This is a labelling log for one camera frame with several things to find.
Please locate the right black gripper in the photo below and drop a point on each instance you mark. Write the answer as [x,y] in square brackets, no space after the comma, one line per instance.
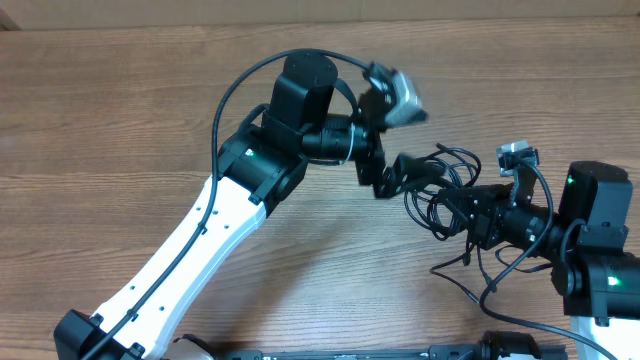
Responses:
[484,222]

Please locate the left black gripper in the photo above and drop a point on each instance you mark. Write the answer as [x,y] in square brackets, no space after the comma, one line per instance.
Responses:
[389,181]

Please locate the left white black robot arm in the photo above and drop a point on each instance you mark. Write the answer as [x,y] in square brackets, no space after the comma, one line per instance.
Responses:
[313,117]

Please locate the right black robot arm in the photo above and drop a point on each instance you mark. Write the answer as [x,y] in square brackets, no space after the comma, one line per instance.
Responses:
[583,239]

